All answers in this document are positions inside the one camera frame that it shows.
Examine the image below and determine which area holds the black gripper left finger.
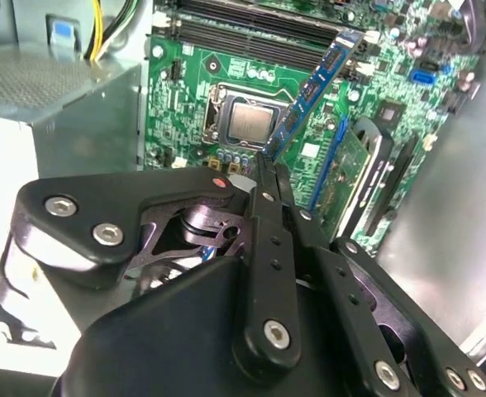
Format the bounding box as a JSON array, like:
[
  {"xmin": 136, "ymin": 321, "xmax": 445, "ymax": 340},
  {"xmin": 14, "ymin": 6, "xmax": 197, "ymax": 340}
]
[{"xmin": 11, "ymin": 153, "xmax": 304, "ymax": 373}]

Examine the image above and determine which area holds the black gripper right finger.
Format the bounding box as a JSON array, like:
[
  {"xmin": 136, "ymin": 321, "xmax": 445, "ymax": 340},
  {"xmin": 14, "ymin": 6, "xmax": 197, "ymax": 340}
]
[{"xmin": 276, "ymin": 165, "xmax": 486, "ymax": 397}]

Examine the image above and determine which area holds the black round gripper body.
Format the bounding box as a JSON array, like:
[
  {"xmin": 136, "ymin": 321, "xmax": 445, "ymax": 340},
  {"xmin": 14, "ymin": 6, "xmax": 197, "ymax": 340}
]
[{"xmin": 56, "ymin": 256, "xmax": 379, "ymax": 397}]

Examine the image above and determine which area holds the blue RAM stick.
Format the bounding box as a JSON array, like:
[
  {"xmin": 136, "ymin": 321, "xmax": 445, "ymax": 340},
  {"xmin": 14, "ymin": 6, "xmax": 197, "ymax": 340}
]
[{"xmin": 261, "ymin": 28, "xmax": 366, "ymax": 160}]

